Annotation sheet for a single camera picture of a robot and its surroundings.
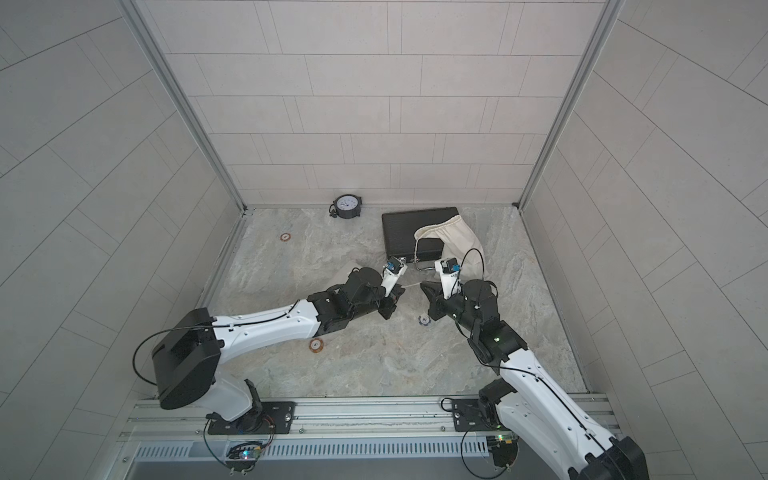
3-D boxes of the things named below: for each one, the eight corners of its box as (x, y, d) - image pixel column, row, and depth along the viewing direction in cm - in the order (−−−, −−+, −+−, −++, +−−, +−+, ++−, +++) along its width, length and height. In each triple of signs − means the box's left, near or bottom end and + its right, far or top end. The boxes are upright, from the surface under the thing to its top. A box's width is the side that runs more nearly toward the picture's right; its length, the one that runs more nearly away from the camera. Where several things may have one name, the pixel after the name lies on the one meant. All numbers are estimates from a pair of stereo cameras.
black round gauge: (329, 218, 116) (327, 211, 113) (333, 201, 122) (331, 194, 119) (359, 218, 116) (358, 211, 113) (361, 201, 122) (360, 194, 119)
